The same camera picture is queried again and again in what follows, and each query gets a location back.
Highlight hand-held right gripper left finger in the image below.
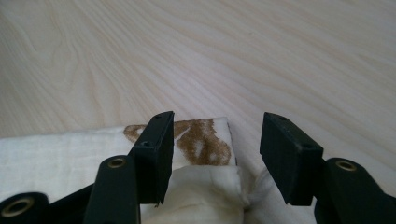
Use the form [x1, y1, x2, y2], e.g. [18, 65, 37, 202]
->
[128, 110, 176, 206]

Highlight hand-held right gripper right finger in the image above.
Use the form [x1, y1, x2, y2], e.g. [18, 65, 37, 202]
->
[259, 111, 325, 206]

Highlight white towel with brown print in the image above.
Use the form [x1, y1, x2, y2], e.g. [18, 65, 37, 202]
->
[0, 116, 318, 224]

